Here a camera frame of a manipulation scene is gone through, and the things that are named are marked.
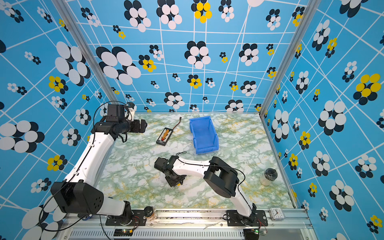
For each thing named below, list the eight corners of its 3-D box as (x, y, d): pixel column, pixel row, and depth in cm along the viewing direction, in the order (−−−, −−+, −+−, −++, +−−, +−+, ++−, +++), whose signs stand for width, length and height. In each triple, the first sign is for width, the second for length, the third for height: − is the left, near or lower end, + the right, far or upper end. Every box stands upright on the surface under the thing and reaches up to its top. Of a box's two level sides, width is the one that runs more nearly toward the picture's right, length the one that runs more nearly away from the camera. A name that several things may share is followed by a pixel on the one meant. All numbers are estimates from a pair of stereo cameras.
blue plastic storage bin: (196, 155, 98) (196, 147, 90) (189, 128, 113) (189, 119, 105) (218, 151, 100) (220, 143, 92) (209, 124, 115) (210, 115, 107)
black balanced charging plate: (156, 143, 104) (155, 142, 103) (164, 128, 113) (164, 126, 111) (165, 146, 103) (164, 144, 101) (173, 130, 112) (172, 129, 110)
